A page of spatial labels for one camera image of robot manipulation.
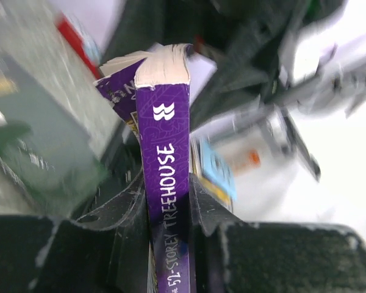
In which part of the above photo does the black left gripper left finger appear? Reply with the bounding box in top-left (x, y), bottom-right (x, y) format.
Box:
top-left (0, 175), bottom-right (149, 292)

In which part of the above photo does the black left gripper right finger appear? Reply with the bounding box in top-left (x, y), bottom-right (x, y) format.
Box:
top-left (189, 175), bottom-right (366, 292)

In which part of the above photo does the purple 52-Storey Treehouse book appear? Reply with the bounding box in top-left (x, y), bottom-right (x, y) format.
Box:
top-left (95, 44), bottom-right (191, 292)

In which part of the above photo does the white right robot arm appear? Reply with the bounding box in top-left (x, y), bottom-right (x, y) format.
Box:
top-left (190, 1), bottom-right (366, 179)

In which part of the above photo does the Roald Dahl Charlie book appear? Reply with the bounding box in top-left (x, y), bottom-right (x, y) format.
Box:
top-left (190, 139), bottom-right (237, 212)

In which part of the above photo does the dark green book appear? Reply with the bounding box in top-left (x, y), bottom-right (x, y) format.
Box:
top-left (0, 54), bottom-right (108, 217)

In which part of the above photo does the red white toothpaste box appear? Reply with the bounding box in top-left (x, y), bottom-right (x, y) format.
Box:
top-left (56, 13), bottom-right (101, 79)

